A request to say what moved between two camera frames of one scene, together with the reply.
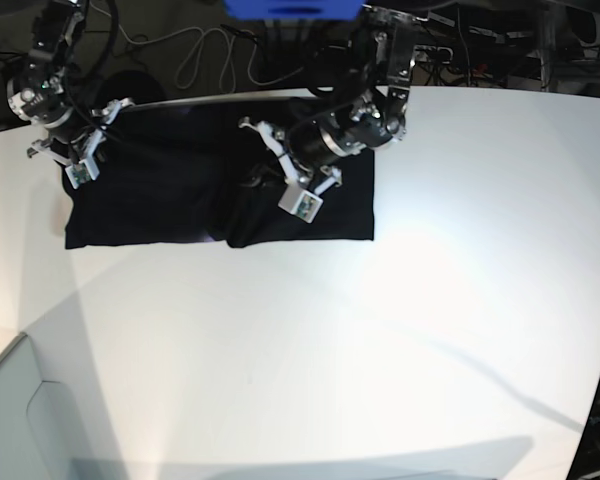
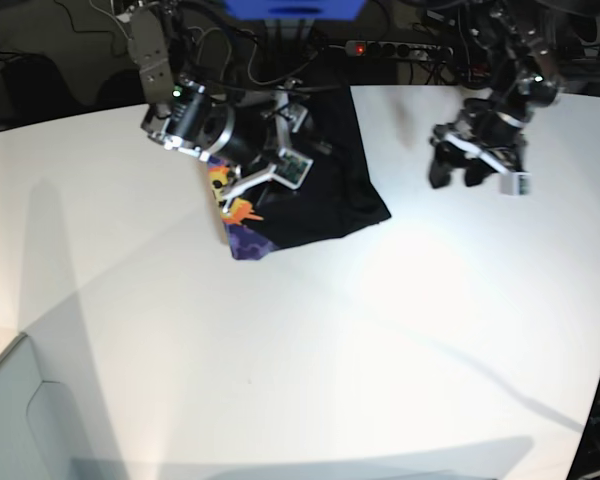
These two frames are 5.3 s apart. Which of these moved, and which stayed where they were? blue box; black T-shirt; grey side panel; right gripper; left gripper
Moved: right gripper; left gripper; black T-shirt
Stayed: blue box; grey side panel
